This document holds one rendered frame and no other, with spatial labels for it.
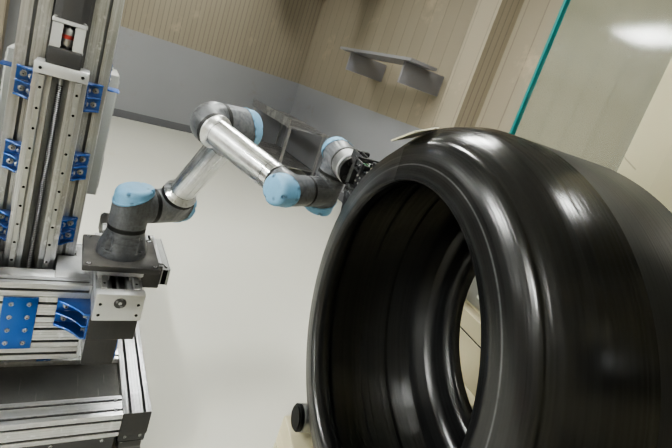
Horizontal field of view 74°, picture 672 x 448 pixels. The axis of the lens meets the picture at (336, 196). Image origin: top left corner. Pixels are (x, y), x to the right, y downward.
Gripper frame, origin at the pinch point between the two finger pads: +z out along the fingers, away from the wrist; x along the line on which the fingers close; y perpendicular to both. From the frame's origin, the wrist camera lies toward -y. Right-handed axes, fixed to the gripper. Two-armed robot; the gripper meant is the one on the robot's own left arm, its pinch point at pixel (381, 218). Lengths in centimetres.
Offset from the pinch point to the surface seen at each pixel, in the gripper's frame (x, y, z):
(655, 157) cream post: 26.5, 27.5, 22.2
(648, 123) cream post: 26.6, 31.8, 18.3
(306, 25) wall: 145, 27, -729
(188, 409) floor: -8, -131, -73
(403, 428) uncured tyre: 7.2, -28.7, 22.1
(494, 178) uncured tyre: -10.1, 20.6, 34.7
